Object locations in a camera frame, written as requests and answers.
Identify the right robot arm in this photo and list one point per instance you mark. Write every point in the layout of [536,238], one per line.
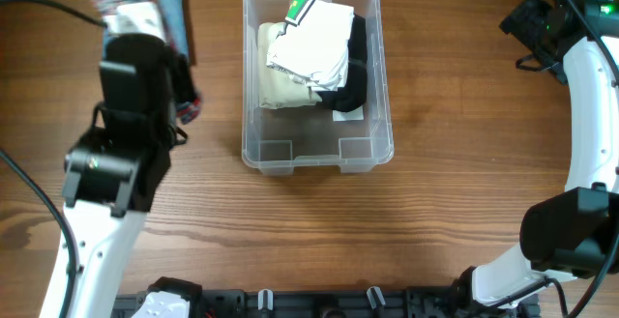
[573,235]

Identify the blue denim jeans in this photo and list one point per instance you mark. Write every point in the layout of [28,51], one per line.
[173,16]

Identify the white printed shirt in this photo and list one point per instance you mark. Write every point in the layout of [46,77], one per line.
[312,46]

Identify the cream white cloth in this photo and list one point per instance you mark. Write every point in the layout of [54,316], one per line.
[275,89]

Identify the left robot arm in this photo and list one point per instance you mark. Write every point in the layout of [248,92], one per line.
[113,171]

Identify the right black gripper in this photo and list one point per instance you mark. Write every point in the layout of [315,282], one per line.
[520,24]

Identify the black cloth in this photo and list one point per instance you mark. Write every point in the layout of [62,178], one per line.
[354,92]

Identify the clear plastic storage container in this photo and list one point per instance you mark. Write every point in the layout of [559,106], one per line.
[278,141]

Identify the white label in container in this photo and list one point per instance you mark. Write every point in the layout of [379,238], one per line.
[354,115]

